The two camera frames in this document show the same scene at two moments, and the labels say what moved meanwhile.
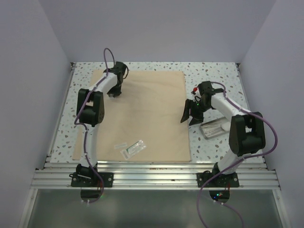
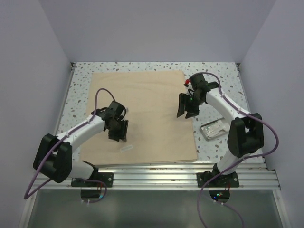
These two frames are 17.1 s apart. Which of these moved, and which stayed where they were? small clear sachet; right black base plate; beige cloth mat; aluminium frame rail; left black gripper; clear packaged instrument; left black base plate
Moved: small clear sachet; clear packaged instrument; left black gripper
Stayed: right black base plate; aluminium frame rail; beige cloth mat; left black base plate
